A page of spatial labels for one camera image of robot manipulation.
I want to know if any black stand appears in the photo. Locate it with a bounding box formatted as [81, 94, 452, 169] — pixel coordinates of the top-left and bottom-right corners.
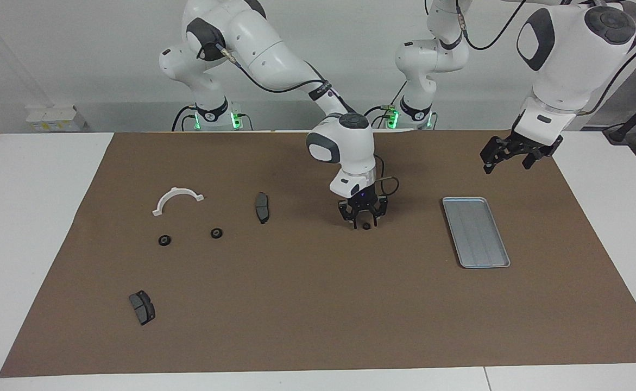
[603, 87, 636, 144]

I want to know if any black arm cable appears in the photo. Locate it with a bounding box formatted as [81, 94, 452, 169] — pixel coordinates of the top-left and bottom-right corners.
[198, 43, 400, 196]
[455, 0, 636, 117]

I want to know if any brown table mat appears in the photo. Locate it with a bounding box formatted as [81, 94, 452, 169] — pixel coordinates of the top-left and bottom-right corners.
[0, 130, 636, 378]

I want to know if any black base cable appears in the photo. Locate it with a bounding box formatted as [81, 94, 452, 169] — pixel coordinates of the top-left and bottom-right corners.
[357, 81, 406, 131]
[171, 105, 198, 132]

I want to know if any silver metal tray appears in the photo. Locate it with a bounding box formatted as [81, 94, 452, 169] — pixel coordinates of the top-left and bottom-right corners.
[442, 197, 511, 269]

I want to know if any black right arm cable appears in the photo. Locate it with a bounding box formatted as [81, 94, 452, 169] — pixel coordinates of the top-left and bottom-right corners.
[198, 43, 400, 196]

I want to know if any white curved plastic bracket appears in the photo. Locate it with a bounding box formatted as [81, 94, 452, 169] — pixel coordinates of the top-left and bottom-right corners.
[152, 187, 205, 217]

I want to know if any short dark grey brake pad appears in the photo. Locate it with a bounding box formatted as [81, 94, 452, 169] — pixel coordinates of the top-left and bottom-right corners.
[129, 290, 156, 326]

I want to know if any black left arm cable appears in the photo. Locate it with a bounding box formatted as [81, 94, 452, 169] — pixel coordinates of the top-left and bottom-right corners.
[455, 0, 636, 117]

